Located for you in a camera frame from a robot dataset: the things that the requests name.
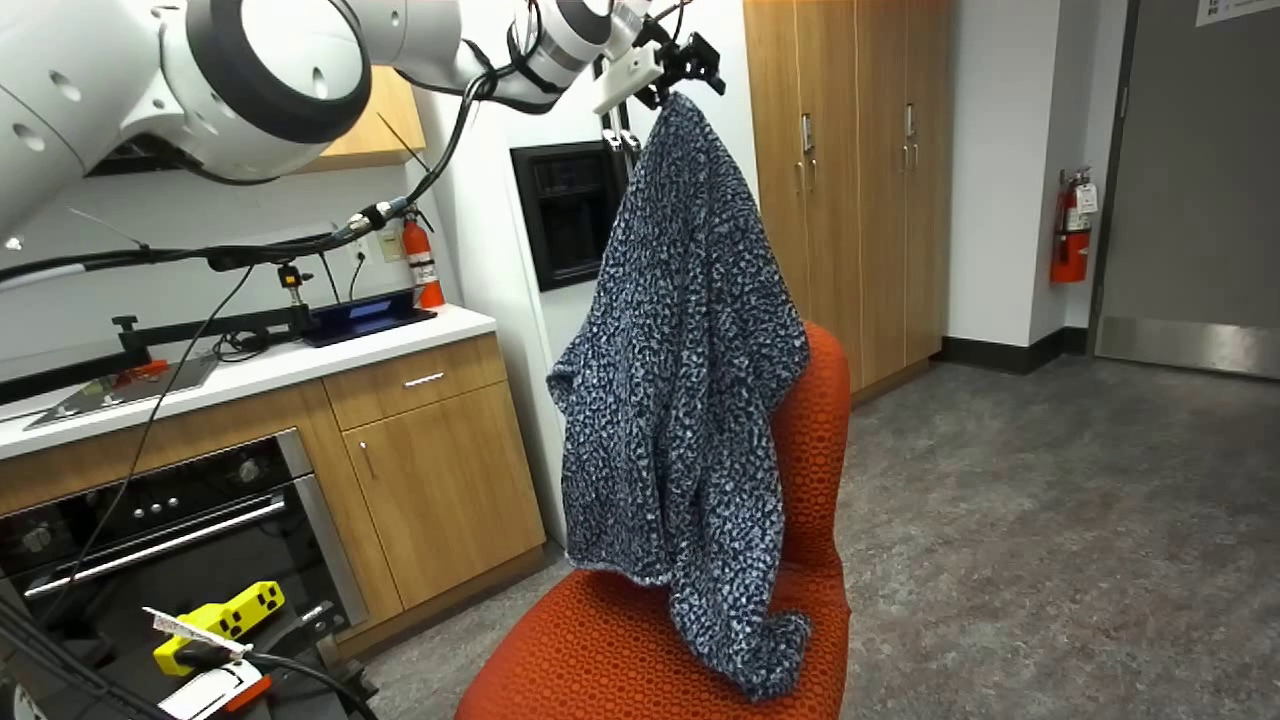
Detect blue white knitted cloth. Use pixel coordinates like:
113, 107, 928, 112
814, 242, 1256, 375
546, 92, 813, 703

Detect orange fabric chair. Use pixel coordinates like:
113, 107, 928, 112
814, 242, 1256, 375
454, 320, 854, 720

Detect black dispenser panel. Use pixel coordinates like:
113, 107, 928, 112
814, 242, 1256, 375
509, 140, 631, 294

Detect tall wooden cabinet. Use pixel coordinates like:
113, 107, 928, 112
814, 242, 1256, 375
742, 0, 954, 403

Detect red fire extinguisher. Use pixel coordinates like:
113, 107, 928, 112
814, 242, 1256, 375
400, 208, 447, 311
1049, 166, 1100, 286

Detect dark blue flat device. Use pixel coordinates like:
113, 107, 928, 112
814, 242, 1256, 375
300, 288, 439, 349

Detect wooden drawer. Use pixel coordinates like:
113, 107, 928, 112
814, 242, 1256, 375
321, 333, 510, 433

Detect wooden cabinet door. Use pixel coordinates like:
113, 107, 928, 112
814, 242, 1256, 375
340, 380, 548, 612

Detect grey door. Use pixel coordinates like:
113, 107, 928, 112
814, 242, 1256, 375
1092, 0, 1280, 382

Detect white paper sign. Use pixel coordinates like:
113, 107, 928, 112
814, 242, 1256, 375
1195, 0, 1280, 28

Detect glass cooktop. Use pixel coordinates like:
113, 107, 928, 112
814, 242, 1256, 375
24, 354, 222, 432

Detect yellow power strip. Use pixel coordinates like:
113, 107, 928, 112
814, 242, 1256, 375
152, 580, 287, 678

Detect black oven door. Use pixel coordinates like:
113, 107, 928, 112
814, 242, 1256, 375
0, 428, 369, 661

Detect white orange tool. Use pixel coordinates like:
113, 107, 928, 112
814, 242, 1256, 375
157, 658, 274, 720

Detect wooden wall cabinet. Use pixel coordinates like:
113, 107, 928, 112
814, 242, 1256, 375
298, 64, 428, 176

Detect camera on mount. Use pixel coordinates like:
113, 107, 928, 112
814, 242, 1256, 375
0, 262, 313, 407

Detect black cable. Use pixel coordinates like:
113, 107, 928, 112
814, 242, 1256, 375
38, 264, 259, 626

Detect silver oven door handle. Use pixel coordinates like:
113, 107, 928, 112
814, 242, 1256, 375
22, 496, 288, 601

